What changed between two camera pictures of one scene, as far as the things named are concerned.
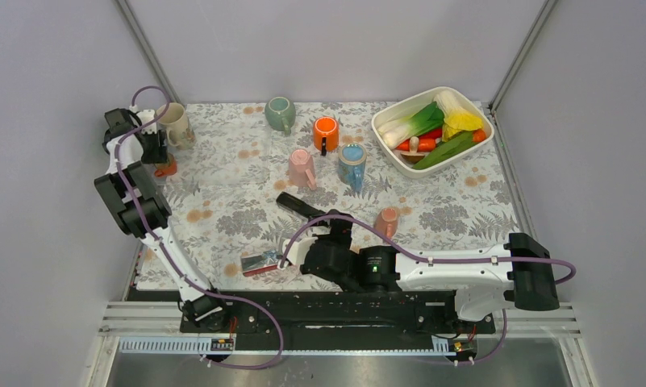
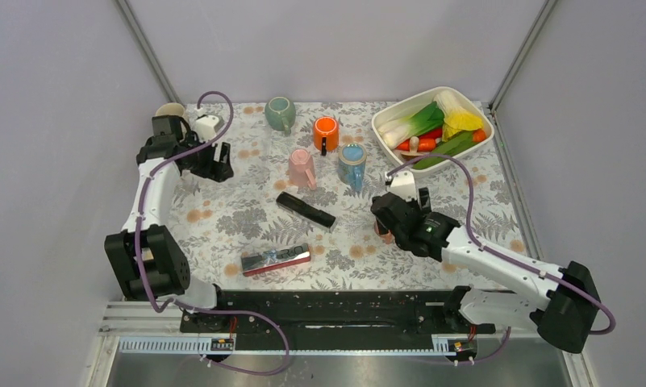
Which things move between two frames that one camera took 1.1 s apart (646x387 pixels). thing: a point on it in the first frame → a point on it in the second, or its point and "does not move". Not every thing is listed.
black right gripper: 340,230 → 422,204
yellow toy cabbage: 456,119 does not move
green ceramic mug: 280,113 does not move
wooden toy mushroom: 413,156 does not move
